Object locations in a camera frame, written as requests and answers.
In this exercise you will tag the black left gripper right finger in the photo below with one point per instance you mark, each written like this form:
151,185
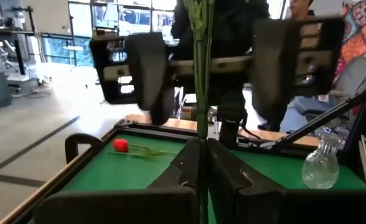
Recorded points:
294,208

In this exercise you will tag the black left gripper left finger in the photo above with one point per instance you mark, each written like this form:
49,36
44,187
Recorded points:
123,208

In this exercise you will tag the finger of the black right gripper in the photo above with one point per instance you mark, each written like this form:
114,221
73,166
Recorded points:
145,68
272,62

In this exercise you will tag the orange artificial tulip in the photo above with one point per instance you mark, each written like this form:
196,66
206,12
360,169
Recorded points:
202,93

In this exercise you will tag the red artificial tulip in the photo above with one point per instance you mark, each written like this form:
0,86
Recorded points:
120,145

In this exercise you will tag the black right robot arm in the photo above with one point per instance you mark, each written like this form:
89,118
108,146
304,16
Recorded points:
230,124

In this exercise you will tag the clear glass vase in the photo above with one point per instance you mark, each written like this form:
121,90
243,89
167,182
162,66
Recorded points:
321,168

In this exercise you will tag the green felt mat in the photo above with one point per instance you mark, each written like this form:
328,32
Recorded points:
114,174

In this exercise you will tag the person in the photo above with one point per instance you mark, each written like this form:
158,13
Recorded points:
232,25

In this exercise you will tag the colourful patchwork quilt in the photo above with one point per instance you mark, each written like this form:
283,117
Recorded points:
363,31

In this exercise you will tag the black standing desk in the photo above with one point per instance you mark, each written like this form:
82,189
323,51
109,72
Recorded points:
8,31

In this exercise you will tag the black diagonal frame strut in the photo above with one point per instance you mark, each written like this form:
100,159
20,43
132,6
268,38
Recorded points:
325,115

